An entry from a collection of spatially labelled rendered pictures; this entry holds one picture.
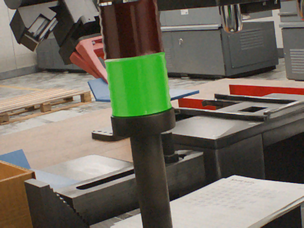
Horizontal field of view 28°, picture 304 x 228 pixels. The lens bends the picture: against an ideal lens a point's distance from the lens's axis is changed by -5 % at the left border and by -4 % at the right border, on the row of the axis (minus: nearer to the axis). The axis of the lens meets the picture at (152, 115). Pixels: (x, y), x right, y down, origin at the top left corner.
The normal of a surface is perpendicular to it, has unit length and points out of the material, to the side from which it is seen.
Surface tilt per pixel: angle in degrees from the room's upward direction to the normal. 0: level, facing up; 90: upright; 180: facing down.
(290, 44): 90
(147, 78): 104
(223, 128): 0
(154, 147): 90
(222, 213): 1
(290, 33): 90
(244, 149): 90
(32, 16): 58
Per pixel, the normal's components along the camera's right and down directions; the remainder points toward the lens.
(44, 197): 0.61, 0.07
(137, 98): -0.02, 0.42
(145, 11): 0.57, 0.32
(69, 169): -0.13, -0.97
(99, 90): 0.45, -0.44
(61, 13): -0.78, 0.24
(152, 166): 0.27, 0.14
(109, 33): -0.59, 0.45
